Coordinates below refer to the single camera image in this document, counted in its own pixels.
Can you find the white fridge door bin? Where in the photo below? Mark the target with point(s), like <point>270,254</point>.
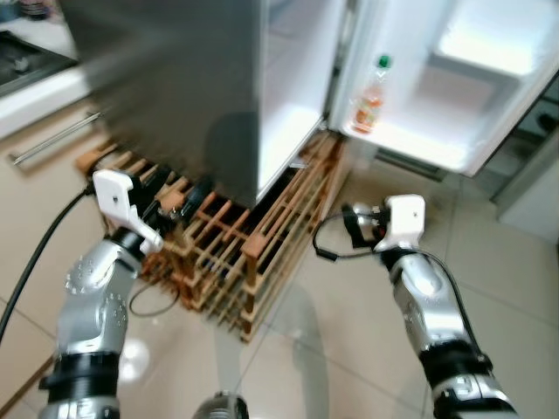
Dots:
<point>485,48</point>

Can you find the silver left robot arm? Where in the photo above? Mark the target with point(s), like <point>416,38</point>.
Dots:
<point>94,305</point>

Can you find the black cooktop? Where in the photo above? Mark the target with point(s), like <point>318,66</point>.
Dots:
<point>26,61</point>

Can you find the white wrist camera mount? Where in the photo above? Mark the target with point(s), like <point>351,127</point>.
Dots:
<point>403,218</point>
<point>118,196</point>

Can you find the wooden wine rack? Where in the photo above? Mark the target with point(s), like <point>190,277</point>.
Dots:
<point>262,240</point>

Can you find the dark grey cabinet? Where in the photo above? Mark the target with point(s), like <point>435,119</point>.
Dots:
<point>528,131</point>

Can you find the white fridge door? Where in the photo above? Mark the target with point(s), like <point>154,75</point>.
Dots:
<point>489,113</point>

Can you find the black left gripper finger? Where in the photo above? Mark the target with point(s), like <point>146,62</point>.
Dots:
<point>197,195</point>

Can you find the white kitchen counter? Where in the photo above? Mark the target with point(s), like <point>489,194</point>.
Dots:
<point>39,100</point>

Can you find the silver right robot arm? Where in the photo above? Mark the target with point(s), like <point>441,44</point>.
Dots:
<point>432,314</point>

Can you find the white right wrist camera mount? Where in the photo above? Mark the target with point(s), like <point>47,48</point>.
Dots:
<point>403,218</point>

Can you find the grey robot leg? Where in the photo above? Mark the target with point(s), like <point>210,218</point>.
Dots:
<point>220,408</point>

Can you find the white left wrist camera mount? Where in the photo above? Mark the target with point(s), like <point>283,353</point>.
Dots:
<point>118,196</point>

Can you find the silver fridge body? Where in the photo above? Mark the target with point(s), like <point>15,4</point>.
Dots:
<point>175,78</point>

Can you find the orange bottle with green cap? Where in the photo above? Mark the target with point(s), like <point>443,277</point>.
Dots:
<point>370,103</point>

